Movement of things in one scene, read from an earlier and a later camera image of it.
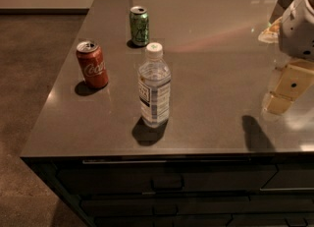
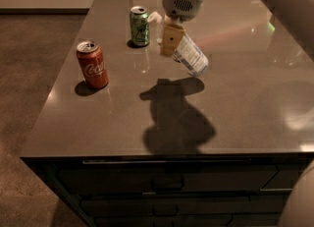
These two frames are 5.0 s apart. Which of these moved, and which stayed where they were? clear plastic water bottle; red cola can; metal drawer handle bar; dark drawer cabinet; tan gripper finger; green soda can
Moved: clear plastic water bottle; tan gripper finger
Stayed: metal drawer handle bar; dark drawer cabinet; red cola can; green soda can
